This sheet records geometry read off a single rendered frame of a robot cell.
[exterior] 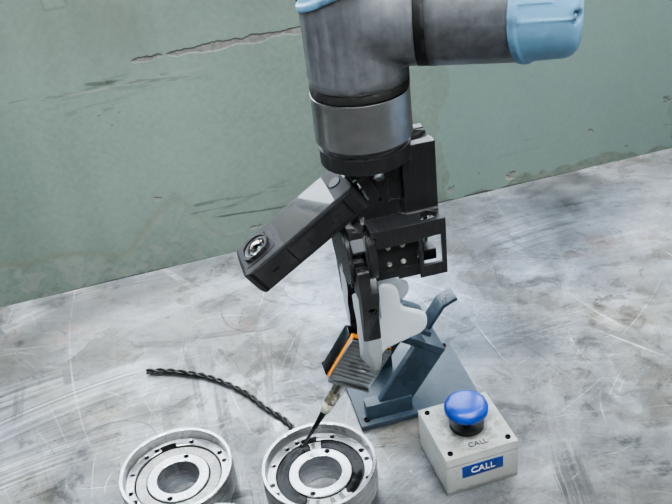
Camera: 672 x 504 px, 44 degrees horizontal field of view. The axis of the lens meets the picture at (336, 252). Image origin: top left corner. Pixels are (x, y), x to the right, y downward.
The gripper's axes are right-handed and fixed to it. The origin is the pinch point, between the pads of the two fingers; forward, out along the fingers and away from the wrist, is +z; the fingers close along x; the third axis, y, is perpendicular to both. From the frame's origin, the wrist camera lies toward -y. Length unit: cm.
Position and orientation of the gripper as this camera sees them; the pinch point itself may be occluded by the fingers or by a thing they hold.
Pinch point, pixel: (362, 348)
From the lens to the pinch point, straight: 74.6
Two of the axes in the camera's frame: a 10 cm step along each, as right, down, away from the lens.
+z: 1.1, 8.4, 5.3
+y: 9.7, -2.1, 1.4
